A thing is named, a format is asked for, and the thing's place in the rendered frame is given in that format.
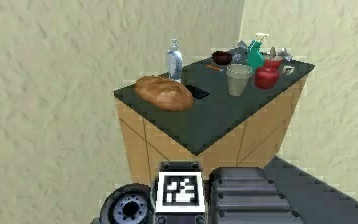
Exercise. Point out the red bowl with contents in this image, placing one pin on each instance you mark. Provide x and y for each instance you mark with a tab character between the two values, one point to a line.
273	61

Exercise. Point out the teal spray bottle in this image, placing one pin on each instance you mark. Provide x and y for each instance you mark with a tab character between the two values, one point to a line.
254	56

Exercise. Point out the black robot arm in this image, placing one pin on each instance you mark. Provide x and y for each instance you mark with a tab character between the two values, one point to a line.
227	196

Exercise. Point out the pale grey cup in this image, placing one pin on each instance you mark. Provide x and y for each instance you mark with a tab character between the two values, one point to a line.
238	80

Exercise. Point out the brown bread loaf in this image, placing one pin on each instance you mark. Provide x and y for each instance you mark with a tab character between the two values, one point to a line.
163	92

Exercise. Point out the small grey metal object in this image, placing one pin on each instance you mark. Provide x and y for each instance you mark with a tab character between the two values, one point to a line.
288	70

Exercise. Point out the wooden cabinet with dark top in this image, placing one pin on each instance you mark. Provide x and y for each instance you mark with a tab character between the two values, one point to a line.
207	133

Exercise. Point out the clear soap dispenser bottle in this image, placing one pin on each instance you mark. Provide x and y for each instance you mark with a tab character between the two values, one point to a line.
174	61

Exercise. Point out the black flat phone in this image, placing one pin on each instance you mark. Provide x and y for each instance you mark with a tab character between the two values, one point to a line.
197	91

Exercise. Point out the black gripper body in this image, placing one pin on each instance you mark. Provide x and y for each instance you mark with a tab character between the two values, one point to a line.
128	206

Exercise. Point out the dark red bowl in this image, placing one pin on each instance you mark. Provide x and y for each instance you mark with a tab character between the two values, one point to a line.
221	57

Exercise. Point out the grey crumpled foil shape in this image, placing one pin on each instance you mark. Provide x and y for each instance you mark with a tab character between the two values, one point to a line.
239	53
285	53

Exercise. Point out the orange pencil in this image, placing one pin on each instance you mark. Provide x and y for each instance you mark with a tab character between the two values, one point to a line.
214	68

